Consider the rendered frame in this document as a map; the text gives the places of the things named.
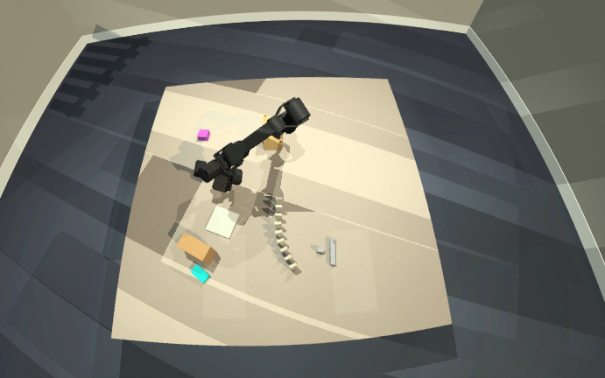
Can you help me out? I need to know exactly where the small pink block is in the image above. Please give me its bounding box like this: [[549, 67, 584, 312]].
[[197, 129, 211, 141]]

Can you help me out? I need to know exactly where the cyan rectangular block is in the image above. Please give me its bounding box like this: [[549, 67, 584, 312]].
[[191, 264, 211, 284]]

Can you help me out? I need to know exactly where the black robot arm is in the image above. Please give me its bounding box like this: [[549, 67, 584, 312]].
[[198, 97, 311, 193]]

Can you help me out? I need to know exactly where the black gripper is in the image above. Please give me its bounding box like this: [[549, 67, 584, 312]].
[[193, 160, 243, 186]]

